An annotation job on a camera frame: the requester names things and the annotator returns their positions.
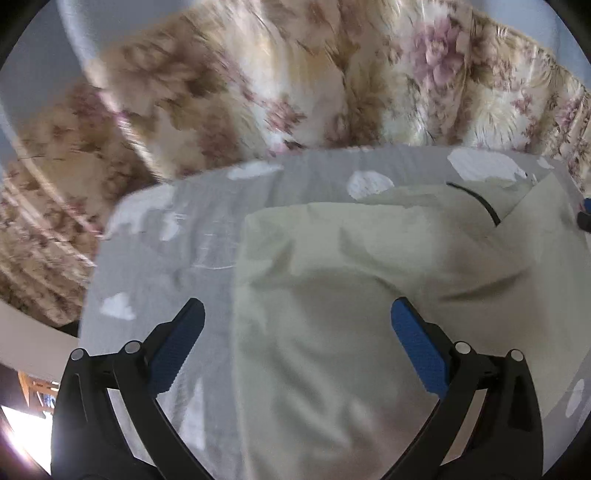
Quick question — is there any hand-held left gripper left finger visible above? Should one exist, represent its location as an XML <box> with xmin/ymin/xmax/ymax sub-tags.
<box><xmin>50</xmin><ymin>298</ymin><xmax>214</xmax><ymax>480</ymax></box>

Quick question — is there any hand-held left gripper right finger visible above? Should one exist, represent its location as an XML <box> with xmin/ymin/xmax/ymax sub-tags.
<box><xmin>382</xmin><ymin>296</ymin><xmax>544</xmax><ymax>480</ymax></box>

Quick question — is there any beige large garment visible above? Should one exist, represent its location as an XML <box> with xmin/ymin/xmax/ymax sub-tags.
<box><xmin>232</xmin><ymin>173</ymin><xmax>588</xmax><ymax>480</ymax></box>

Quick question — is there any grey bedsheet with white clouds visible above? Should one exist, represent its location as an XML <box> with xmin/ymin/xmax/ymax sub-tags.
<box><xmin>78</xmin><ymin>145</ymin><xmax>591</xmax><ymax>480</ymax></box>

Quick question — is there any wooden furniture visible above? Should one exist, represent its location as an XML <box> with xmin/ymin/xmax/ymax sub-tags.
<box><xmin>17</xmin><ymin>373</ymin><xmax>62</xmax><ymax>418</ymax></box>

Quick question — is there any floral beige curtain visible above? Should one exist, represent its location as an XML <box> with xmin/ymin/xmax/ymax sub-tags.
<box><xmin>0</xmin><ymin>0</ymin><xmax>591</xmax><ymax>326</ymax></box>

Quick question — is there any black cord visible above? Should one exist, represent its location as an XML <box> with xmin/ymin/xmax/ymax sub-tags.
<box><xmin>446</xmin><ymin>182</ymin><xmax>502</xmax><ymax>227</ymax></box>

